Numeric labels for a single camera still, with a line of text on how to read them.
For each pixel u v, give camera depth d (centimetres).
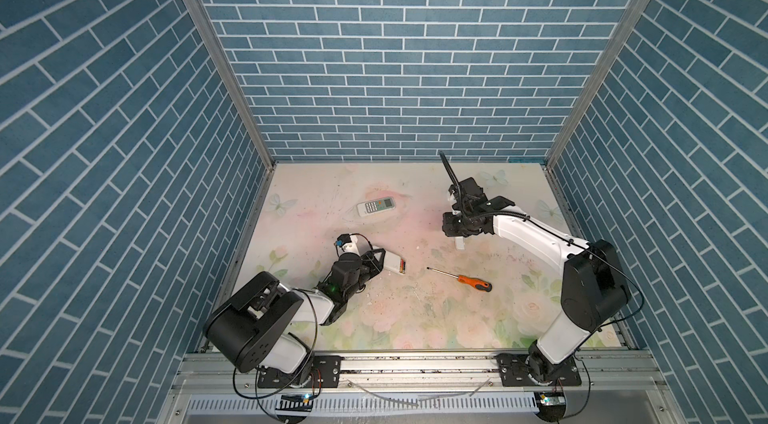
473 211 69
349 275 68
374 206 105
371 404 77
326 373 73
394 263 90
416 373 75
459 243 98
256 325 44
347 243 81
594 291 46
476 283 87
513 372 74
